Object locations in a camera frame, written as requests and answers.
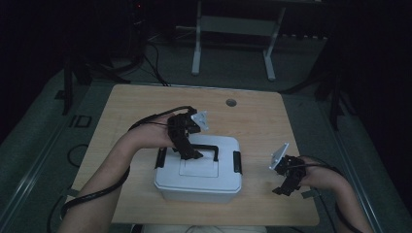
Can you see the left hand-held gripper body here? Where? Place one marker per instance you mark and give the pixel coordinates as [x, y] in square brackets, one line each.
[181, 126]

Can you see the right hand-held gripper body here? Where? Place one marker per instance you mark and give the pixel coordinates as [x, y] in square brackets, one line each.
[293, 168]

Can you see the person's right hand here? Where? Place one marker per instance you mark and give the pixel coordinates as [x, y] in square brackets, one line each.
[320, 176]

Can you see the person's left hand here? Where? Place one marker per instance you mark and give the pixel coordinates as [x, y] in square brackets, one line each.
[154, 136]

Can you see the grey tape strip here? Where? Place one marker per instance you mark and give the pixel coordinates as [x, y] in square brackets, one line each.
[73, 192]
[308, 194]

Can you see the dark tripod stand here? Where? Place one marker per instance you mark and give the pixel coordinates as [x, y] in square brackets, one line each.
[335, 97]
[68, 87]

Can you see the black equipment with red light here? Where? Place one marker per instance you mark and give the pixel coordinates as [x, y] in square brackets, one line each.
[137, 29]

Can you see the black rectangular floor bracket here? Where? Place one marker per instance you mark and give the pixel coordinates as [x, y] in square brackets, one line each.
[80, 121]

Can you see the white metal stand frame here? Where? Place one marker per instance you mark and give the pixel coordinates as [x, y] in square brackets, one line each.
[238, 26]

